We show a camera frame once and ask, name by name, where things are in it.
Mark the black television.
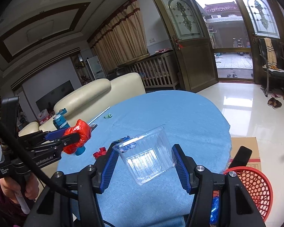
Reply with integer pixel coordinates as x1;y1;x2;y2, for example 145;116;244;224
36;81;74;112

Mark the red plastic bag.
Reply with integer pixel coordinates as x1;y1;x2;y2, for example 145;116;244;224
63;119;92;154

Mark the wooden glass door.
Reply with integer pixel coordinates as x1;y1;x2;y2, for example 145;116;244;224
153;0;218;93

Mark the pair of slippers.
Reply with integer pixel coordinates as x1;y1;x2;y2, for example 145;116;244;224
267;97;282;109

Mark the teal thermos bottle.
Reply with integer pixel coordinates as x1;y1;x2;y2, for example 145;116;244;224
53;108;91;156

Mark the blue plastic bag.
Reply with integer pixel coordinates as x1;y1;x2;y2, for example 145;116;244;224
210;196;220;225

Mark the white straw stick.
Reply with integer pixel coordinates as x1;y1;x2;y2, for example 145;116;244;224
88;107;111;126

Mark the clear plastic container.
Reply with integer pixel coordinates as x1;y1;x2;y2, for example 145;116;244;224
115;126;175;186

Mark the green candy wrapper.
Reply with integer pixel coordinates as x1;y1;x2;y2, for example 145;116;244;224
104;113;113;119

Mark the person left hand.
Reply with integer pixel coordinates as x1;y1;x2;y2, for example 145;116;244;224
0;173;39;204

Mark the red mesh waste basket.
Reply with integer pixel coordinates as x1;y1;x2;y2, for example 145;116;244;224
224;166;273;222

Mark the cardboard box on floor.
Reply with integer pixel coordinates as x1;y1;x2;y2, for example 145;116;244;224
227;137;262;171

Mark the beige curtain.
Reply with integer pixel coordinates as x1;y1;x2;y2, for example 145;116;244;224
88;0;148;72

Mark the blue table cloth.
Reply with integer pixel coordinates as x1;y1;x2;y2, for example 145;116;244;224
58;91;231;226

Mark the snack packets pile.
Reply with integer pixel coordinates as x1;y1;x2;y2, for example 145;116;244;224
90;124;98;131

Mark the red satin cloth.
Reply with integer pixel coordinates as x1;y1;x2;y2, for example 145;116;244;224
93;147;107;159

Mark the metal frame chair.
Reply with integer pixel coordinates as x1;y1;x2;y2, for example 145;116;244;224
258;37;284;97

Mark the black phone on stand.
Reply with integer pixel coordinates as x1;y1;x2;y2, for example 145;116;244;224
228;146;252;169

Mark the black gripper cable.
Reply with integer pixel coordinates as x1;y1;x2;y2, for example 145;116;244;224
0;115;79;201

